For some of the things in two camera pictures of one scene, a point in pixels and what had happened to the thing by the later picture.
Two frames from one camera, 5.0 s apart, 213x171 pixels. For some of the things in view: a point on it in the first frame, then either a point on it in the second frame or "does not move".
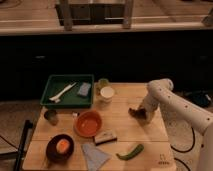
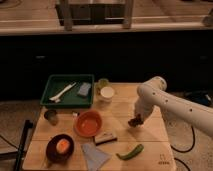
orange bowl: (88, 123) does not move
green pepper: (133, 154) does not move
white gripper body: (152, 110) -> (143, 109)
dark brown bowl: (60, 148) does not move
